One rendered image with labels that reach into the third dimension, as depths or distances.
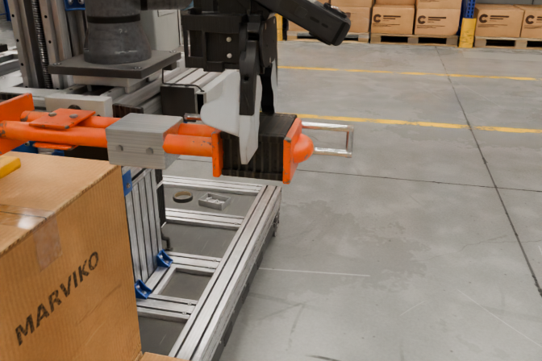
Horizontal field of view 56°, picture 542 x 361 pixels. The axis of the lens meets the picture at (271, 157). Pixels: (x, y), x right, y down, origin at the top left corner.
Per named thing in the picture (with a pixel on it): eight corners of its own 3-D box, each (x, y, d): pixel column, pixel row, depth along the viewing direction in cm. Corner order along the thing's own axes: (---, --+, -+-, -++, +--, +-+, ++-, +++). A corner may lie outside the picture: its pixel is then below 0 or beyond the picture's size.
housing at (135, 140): (106, 166, 58) (102, 128, 56) (134, 145, 64) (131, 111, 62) (164, 172, 56) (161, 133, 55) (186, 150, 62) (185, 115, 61)
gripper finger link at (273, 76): (235, 114, 64) (223, 52, 58) (281, 118, 63) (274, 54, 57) (228, 130, 62) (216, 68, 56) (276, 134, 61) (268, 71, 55)
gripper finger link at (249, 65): (244, 117, 53) (251, 35, 53) (260, 118, 53) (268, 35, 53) (231, 113, 48) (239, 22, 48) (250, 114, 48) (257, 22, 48)
